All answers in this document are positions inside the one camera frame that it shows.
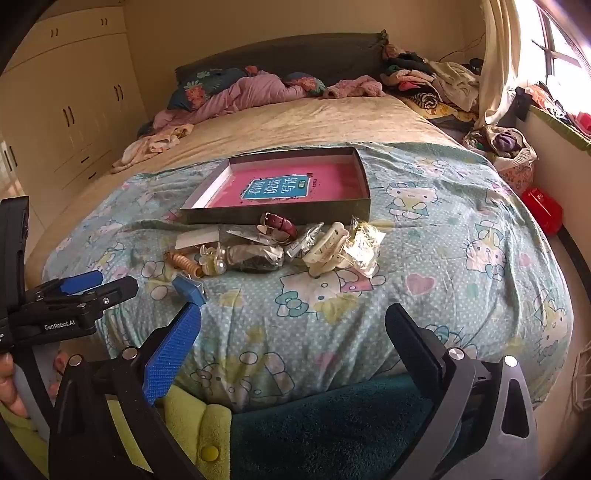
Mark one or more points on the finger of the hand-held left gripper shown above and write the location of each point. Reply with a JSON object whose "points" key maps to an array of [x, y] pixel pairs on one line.
{"points": [[78, 282], [113, 290]]}

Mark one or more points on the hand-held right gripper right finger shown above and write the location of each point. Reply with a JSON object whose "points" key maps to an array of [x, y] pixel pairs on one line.
{"points": [[415, 344]]}

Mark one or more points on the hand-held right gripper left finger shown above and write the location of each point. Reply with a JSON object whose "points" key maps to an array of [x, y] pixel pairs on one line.
{"points": [[171, 355]]}

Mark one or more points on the blue hair clip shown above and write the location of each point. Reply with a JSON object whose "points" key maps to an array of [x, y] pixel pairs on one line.
{"points": [[189, 288]]}

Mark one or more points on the clear packet gold jewelry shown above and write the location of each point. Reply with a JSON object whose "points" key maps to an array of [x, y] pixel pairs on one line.
{"points": [[367, 247]]}

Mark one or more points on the cream hair claw clip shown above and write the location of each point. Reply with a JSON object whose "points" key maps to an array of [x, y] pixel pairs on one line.
{"points": [[323, 251]]}

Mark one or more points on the shallow cardboard box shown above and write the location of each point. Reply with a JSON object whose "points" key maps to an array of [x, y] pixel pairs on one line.
{"points": [[277, 214]]}

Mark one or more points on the person's left forearm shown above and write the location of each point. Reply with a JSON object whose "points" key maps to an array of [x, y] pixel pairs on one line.
{"points": [[18, 443]]}

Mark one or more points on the person's left hand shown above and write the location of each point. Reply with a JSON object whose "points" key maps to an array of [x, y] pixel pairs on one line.
{"points": [[9, 383]]}

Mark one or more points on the green fleece jacket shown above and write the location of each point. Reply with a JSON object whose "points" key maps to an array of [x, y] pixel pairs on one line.
{"points": [[194, 429]]}

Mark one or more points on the cartoon cat print quilt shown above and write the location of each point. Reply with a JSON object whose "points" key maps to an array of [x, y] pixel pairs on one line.
{"points": [[461, 277]]}

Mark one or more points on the white card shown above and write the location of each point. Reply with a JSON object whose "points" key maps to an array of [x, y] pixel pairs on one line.
{"points": [[196, 240]]}

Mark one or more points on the pearl hair ornament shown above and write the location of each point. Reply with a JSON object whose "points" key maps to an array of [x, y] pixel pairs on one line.
{"points": [[214, 263]]}

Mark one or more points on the dark teal cloth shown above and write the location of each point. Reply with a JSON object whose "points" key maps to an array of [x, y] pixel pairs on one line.
{"points": [[323, 429]]}

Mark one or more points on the clear packet dark beads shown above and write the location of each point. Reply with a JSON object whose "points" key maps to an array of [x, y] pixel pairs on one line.
{"points": [[254, 258]]}

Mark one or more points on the pink and cream clothes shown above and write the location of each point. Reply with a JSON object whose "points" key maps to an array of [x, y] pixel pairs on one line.
{"points": [[152, 145]]}

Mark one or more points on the labelled clear plastic packet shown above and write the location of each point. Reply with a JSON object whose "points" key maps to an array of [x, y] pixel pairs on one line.
{"points": [[302, 242]]}

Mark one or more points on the pink book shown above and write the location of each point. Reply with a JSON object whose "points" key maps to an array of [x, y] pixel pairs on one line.
{"points": [[332, 180]]}

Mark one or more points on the red box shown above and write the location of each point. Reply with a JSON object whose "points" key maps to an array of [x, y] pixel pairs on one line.
{"points": [[542, 210]]}

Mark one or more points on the cream wardrobe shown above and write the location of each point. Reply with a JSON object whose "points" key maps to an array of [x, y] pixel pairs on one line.
{"points": [[60, 92]]}

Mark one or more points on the basket of clothes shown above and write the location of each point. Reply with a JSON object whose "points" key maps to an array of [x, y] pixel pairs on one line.
{"points": [[501, 147]]}

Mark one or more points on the dark floral pillow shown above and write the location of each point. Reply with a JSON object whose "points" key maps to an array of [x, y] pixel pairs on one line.
{"points": [[307, 84], [198, 90]]}

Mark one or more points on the purple quilt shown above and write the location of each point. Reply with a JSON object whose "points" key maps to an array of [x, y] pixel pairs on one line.
{"points": [[240, 97]]}

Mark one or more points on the beige bedspread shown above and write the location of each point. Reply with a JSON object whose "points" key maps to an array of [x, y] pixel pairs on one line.
{"points": [[300, 124]]}

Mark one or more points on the black garment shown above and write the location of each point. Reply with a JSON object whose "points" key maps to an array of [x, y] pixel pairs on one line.
{"points": [[522, 104]]}

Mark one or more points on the pink fuzzy garment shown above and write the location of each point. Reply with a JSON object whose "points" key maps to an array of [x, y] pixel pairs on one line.
{"points": [[355, 87]]}

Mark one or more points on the pile of mixed clothes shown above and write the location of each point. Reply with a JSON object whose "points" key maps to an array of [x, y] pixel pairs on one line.
{"points": [[429, 78]]}

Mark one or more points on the dark green headboard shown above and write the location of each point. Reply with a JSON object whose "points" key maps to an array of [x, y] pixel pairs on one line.
{"points": [[300, 55]]}

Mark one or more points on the cream curtain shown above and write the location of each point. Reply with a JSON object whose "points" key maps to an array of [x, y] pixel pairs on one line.
{"points": [[501, 55]]}

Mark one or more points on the window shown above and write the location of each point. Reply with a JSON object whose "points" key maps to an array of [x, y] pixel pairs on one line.
{"points": [[558, 41]]}

